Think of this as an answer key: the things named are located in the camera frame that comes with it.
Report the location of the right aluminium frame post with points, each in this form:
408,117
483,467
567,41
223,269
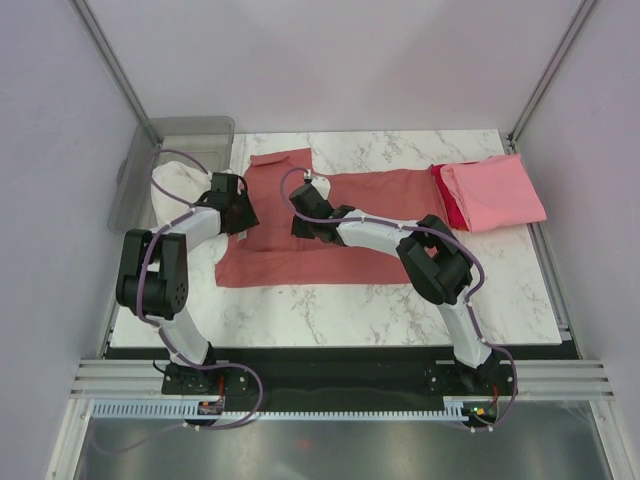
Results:
561,52

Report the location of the white slotted cable duct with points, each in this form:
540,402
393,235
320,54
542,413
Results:
195,410

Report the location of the light pink folded t-shirt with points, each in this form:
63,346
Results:
494,193

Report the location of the salmon red t-shirt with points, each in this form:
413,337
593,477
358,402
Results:
363,252

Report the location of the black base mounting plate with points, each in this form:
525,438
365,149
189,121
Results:
331,376

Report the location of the aluminium frame post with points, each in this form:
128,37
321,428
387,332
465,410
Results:
561,52
108,55

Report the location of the left aluminium frame post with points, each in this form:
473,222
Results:
108,55

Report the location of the grey transparent plastic bin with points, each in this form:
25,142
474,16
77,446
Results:
177,153

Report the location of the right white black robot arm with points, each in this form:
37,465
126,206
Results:
436,264

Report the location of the aluminium rail profile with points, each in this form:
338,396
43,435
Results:
537,380

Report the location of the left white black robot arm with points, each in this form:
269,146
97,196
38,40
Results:
153,276

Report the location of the white crumpled t-shirt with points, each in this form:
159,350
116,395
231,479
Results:
175,195

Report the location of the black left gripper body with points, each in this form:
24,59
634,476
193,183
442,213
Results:
244,217

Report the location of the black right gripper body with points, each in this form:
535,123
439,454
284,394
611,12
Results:
303,228

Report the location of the magenta red folded t-shirt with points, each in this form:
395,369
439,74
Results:
454,215

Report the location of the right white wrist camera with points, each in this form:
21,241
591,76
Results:
320,183

